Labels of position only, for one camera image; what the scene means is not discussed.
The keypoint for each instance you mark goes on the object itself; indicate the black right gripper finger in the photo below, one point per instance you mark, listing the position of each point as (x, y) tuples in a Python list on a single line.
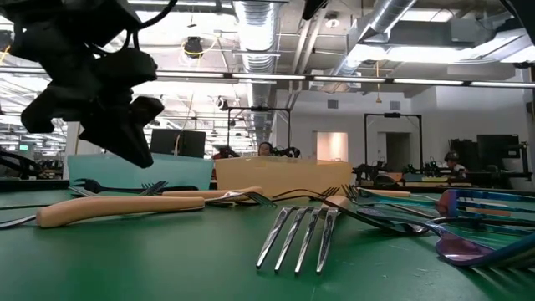
[(311, 7)]

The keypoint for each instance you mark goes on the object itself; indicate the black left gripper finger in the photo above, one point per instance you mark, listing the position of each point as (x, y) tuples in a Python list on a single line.
[(121, 134), (62, 106)]

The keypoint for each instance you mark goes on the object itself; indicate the green exit sign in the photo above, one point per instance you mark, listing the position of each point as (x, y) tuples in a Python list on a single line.
[(23, 147)]

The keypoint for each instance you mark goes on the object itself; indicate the black monitor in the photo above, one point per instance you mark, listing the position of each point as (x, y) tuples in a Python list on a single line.
[(177, 143), (497, 150)]

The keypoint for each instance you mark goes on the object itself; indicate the teal plastic bin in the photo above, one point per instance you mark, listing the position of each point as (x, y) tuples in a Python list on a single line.
[(179, 171)]

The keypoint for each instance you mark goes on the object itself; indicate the green table mat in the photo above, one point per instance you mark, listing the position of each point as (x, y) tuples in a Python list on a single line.
[(167, 259)]

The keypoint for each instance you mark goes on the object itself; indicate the person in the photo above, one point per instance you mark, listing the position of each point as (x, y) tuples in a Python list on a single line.
[(452, 158), (265, 148)]

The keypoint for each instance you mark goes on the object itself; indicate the orange plastic bin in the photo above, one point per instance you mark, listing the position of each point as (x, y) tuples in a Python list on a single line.
[(284, 175)]

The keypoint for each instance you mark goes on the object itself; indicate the corrugated silver ventilation duct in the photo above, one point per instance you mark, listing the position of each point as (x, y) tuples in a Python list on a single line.
[(257, 33)]

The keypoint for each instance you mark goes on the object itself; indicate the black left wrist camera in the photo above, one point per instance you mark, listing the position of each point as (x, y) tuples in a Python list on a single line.
[(125, 67)]

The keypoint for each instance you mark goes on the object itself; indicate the smooth silver ventilation duct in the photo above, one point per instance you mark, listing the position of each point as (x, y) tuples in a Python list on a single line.
[(388, 16)]

